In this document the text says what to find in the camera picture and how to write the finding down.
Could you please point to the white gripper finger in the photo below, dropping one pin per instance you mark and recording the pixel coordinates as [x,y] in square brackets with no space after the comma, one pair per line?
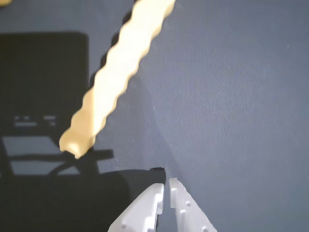
[186,210]
[142,210]

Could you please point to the yellow crinkle-cut fry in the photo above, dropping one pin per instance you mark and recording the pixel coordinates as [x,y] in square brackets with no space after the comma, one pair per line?
[4,2]
[116,79]

